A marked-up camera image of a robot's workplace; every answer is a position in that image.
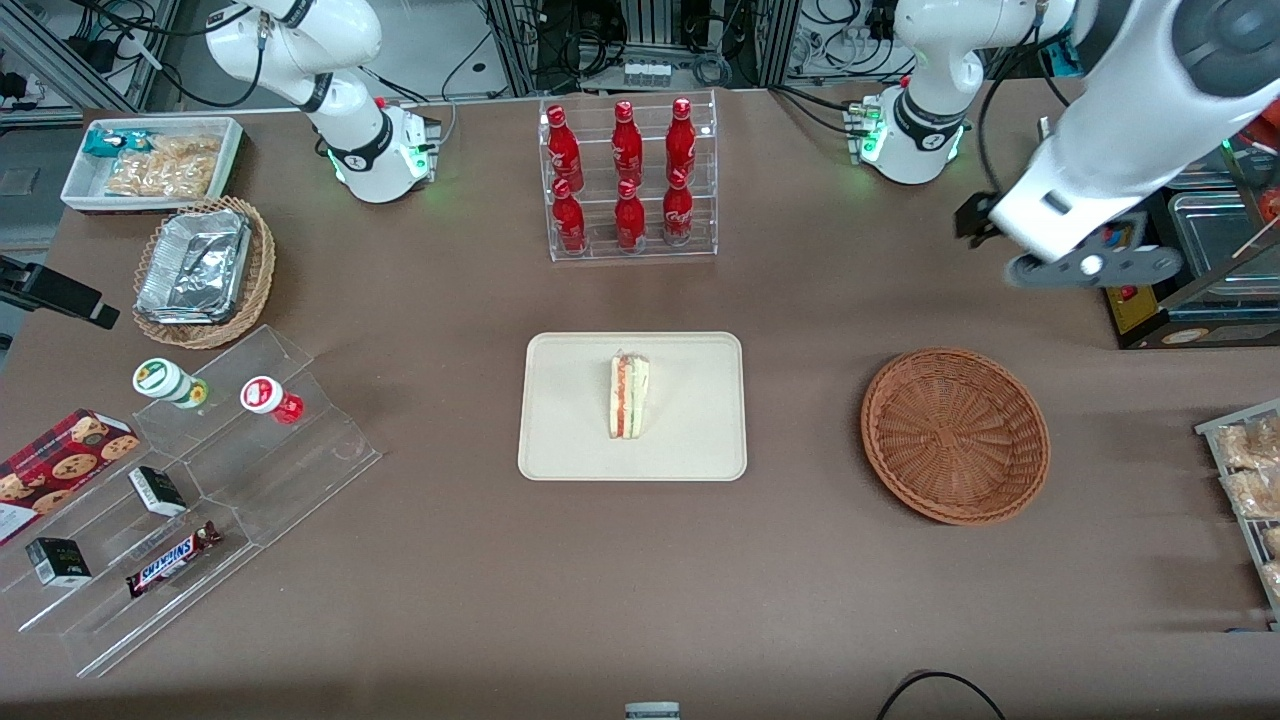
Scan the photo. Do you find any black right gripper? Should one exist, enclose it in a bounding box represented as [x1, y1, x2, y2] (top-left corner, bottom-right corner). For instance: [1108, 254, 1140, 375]
[0, 255, 121, 330]

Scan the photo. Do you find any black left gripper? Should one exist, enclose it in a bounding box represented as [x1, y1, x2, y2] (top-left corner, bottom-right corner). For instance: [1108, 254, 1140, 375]
[953, 190, 1005, 249]

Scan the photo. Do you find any triangular sandwich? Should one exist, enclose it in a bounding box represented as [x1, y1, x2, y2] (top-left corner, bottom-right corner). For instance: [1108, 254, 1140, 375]
[609, 352, 651, 440]

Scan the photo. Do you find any aluminium foil tray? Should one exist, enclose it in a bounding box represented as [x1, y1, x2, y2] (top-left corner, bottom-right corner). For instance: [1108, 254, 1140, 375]
[135, 208, 253, 326]

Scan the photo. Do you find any light wicker basket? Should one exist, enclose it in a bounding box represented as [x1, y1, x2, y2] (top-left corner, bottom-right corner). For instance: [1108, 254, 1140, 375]
[132, 196, 277, 351]

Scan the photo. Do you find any brown round wicker basket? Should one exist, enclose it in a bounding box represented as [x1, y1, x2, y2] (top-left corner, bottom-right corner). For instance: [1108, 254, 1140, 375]
[861, 347, 1052, 527]

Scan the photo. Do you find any beige plastic tray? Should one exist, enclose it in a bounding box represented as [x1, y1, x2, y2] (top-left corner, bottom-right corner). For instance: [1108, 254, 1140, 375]
[517, 331, 748, 483]

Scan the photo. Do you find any green-lidded white drink bottle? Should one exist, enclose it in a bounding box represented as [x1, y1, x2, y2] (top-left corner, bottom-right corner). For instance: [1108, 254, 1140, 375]
[133, 357, 211, 411]

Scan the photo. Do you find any white rectangular snack bin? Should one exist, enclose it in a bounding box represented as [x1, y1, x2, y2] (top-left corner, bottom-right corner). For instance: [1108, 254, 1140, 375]
[60, 116, 245, 215]

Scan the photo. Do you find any red cookie box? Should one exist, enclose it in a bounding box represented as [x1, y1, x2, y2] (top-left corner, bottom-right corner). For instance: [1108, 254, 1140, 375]
[0, 408, 141, 548]

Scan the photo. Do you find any clear bag of crackers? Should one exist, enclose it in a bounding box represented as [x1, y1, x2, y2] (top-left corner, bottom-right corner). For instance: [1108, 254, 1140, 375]
[105, 135, 223, 199]

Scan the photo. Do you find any teal snack packet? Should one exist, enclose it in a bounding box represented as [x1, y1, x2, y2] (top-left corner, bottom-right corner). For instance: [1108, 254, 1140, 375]
[82, 128, 151, 160]

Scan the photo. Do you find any red-lidded small drink bottle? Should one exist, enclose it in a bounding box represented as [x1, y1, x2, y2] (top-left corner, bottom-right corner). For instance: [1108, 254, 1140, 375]
[240, 375, 305, 426]

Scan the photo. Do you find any small black carton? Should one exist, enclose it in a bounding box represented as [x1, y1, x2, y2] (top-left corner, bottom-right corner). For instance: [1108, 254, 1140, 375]
[25, 537, 93, 587]
[128, 466, 189, 518]

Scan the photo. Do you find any clear acrylic stepped stand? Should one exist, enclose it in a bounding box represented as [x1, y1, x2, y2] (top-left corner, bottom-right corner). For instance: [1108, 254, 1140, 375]
[0, 323, 384, 680]

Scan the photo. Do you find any Snickers chocolate bar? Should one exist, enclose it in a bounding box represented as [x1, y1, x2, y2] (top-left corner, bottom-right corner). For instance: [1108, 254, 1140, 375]
[125, 521, 223, 599]

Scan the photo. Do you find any yellow and black appliance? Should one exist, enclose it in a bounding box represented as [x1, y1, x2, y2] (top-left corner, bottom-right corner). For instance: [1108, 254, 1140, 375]
[1100, 125, 1280, 351]

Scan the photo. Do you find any red cola bottle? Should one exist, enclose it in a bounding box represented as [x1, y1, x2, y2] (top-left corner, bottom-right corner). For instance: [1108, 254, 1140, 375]
[666, 97, 697, 183]
[545, 104, 584, 191]
[662, 169, 694, 247]
[611, 100, 644, 187]
[551, 178, 588, 255]
[614, 178, 647, 253]

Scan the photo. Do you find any clear acrylic bottle rack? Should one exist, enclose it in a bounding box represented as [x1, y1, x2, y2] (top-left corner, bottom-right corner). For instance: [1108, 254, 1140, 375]
[538, 90, 719, 264]

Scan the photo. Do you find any aluminium frame rack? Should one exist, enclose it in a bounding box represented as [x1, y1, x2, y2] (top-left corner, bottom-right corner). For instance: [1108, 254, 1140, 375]
[488, 0, 803, 93]

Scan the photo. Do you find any grey wire tray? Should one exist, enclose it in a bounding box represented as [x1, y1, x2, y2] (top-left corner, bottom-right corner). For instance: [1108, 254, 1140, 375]
[1195, 398, 1280, 631]

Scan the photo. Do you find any black cable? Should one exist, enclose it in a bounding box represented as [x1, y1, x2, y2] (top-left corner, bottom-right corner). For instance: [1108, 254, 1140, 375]
[877, 671, 1008, 720]

